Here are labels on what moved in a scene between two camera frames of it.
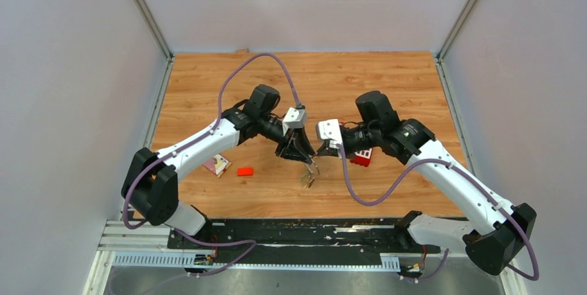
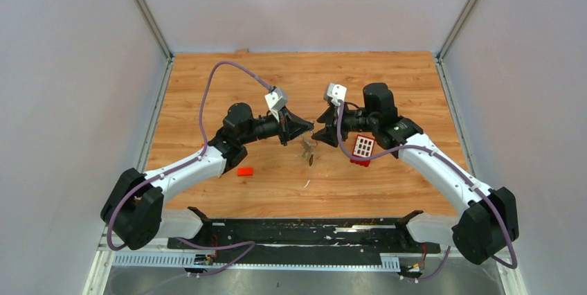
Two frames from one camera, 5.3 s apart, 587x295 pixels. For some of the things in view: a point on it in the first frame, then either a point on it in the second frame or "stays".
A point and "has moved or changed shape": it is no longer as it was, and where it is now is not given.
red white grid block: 363,157 stays
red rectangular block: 246,171 stays
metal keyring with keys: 307,178 has moved or changed shape
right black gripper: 324,149 → 325,135
